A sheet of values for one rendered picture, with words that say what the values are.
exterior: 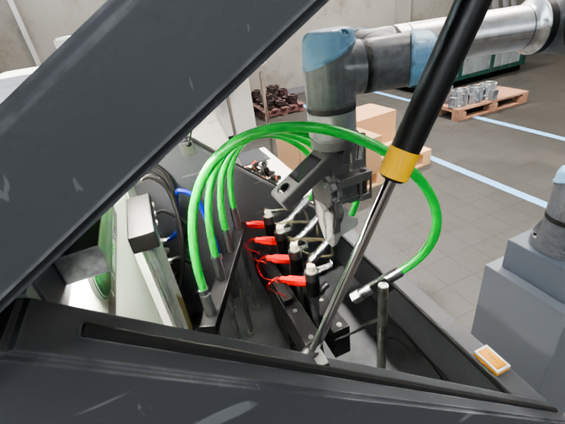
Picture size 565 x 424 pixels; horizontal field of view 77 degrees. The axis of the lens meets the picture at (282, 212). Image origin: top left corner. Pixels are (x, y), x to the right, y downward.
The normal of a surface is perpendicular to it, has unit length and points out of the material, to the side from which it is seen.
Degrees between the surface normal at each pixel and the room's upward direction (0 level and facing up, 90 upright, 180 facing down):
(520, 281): 0
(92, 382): 90
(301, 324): 0
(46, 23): 90
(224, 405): 90
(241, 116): 90
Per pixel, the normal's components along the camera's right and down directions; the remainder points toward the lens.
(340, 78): 0.14, 0.50
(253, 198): 0.38, 0.43
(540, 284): -0.91, 0.30
